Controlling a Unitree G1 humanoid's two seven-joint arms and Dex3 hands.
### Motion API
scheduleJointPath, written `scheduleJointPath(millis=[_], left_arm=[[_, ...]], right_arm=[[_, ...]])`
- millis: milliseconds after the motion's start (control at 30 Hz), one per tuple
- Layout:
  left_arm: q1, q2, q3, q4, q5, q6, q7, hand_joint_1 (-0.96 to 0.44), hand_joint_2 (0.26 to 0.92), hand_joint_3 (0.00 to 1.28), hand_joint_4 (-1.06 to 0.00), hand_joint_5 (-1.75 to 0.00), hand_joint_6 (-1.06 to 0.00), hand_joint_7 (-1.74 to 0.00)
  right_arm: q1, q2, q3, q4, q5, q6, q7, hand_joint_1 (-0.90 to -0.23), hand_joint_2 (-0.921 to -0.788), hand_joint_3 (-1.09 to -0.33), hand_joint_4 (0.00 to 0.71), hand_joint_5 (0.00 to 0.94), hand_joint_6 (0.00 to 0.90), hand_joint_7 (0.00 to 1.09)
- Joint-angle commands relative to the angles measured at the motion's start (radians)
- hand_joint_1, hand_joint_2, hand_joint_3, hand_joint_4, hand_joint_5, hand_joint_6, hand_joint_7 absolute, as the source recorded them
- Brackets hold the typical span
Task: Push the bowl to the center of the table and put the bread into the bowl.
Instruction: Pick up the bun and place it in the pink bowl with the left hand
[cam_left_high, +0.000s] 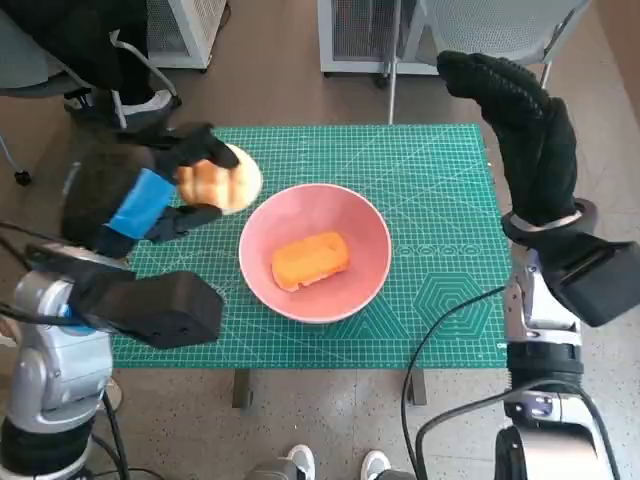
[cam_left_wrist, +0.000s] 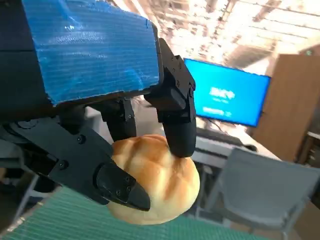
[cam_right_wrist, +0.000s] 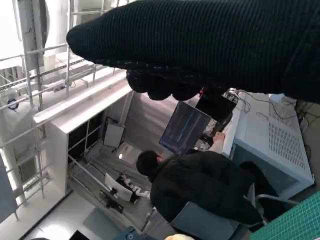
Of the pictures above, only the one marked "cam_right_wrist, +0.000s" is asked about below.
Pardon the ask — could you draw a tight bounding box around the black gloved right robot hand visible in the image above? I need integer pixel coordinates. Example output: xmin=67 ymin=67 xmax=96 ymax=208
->
xmin=66 ymin=0 xmax=320 ymax=105

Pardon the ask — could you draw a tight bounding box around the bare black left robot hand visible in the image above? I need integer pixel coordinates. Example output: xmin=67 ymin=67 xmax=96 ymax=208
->
xmin=108 ymin=226 xmax=166 ymax=240

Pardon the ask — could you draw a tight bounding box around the round toy bread bun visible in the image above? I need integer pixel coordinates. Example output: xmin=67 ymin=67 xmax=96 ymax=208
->
xmin=164 ymin=233 xmax=194 ymax=240

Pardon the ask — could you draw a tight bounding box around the black computer case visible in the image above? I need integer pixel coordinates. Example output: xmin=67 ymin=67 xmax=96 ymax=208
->
xmin=194 ymin=87 xmax=237 ymax=133

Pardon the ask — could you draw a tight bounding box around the grey padded chair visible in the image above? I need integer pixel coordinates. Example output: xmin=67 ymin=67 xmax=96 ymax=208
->
xmin=169 ymin=193 xmax=300 ymax=240

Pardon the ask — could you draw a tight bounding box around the seated person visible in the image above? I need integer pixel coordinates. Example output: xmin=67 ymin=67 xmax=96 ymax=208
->
xmin=136 ymin=130 xmax=288 ymax=227

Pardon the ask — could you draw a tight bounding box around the computer monitor with dark screen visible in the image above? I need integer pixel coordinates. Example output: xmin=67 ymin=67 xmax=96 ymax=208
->
xmin=158 ymin=100 xmax=212 ymax=156

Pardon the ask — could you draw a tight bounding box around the white board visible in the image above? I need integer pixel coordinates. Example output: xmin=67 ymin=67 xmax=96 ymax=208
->
xmin=102 ymin=122 xmax=125 ymax=148

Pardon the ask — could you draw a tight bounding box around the white mesh-front cabinet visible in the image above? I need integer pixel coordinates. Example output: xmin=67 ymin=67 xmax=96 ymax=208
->
xmin=221 ymin=93 xmax=315 ymax=200

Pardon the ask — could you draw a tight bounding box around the green cutting mat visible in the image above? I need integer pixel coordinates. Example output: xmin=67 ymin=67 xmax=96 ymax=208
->
xmin=248 ymin=188 xmax=320 ymax=240

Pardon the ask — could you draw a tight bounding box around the white metal ceiling grid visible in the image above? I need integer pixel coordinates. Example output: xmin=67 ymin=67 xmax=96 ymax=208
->
xmin=0 ymin=0 xmax=118 ymax=222

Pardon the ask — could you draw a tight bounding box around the black desk cable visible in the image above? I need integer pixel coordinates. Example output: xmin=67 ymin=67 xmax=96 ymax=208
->
xmin=237 ymin=89 xmax=301 ymax=121

